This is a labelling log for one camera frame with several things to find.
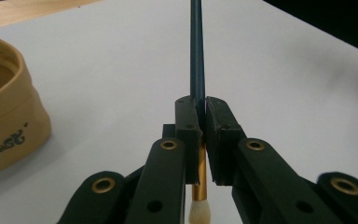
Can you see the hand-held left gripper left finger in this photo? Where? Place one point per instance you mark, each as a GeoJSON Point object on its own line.
{"type": "Point", "coordinates": [188, 124]}

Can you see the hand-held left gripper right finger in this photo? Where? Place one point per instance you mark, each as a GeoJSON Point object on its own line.
{"type": "Point", "coordinates": [222, 143]}

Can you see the tan fabric pouch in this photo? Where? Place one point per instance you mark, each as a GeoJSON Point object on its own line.
{"type": "Point", "coordinates": [9, 124]}

